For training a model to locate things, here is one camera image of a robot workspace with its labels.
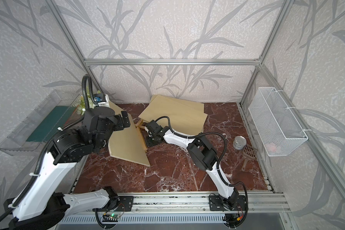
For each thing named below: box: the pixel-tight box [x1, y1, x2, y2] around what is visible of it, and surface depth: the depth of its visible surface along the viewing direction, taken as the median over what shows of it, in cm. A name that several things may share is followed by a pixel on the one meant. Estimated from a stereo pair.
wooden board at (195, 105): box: [150, 93, 205, 113], surface depth 121 cm
